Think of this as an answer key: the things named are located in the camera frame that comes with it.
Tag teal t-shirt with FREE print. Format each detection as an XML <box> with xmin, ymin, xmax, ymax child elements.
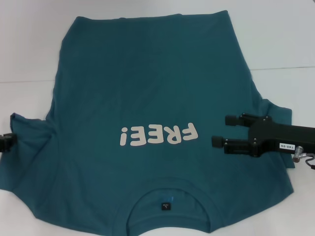
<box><xmin>0</xmin><ymin>9</ymin><xmax>296</xmax><ymax>220</ymax></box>

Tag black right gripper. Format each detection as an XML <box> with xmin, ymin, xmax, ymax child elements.
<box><xmin>211</xmin><ymin>112</ymin><xmax>315</xmax><ymax>158</ymax></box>

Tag right arm cable with plug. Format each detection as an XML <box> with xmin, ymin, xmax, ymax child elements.
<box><xmin>292</xmin><ymin>145</ymin><xmax>315</xmax><ymax>171</ymax></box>

